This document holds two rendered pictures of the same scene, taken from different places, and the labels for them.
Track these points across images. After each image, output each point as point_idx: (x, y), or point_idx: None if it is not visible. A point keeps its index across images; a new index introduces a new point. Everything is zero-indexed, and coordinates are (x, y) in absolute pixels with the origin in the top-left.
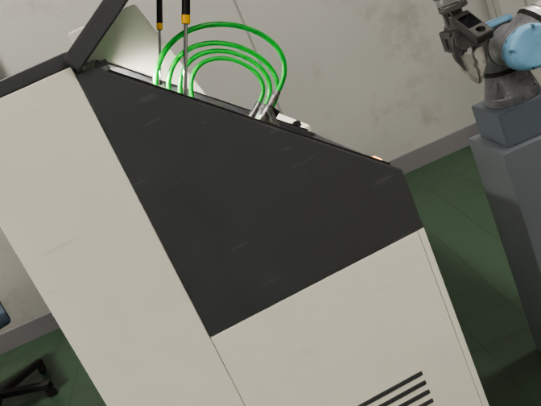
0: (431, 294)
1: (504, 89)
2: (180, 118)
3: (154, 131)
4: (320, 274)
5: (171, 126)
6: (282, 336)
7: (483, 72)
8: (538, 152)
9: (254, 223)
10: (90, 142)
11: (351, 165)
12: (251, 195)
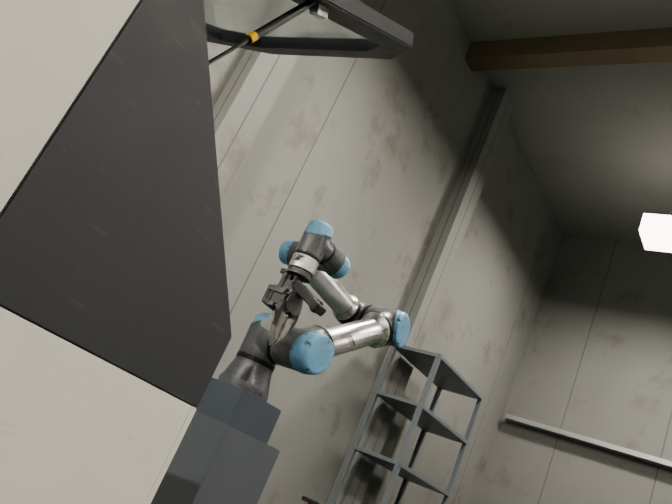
0: (142, 488)
1: (254, 375)
2: (192, 74)
3: (171, 49)
4: (109, 351)
5: (182, 68)
6: (10, 378)
7: (280, 339)
8: (244, 448)
9: (130, 229)
10: None
11: (218, 285)
12: (155, 203)
